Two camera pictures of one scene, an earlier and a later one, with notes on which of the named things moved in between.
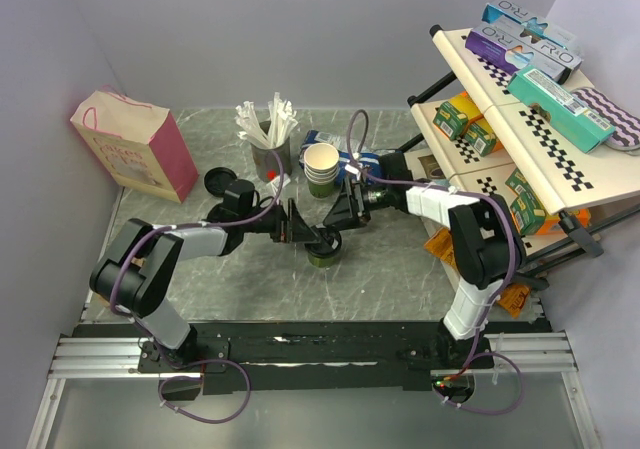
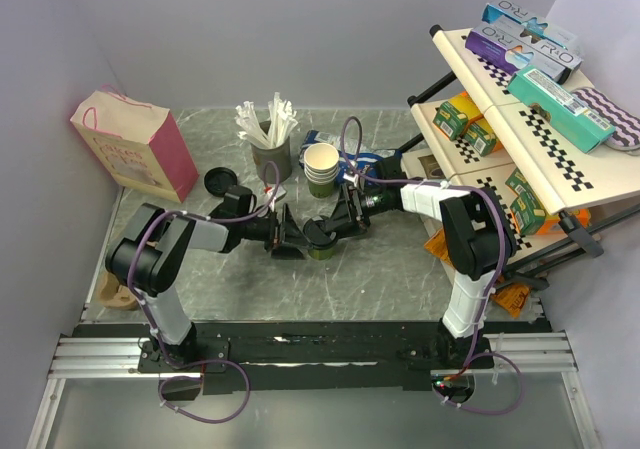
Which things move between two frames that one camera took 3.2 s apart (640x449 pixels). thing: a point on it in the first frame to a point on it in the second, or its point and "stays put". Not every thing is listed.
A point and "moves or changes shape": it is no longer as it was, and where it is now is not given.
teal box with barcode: (570, 118) stays put
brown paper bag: (141, 144) stays put
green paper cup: (324, 262) moves or changes shape
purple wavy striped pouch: (627, 125) stays put
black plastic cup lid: (328, 246) moves or changes shape
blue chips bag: (355, 167) stays put
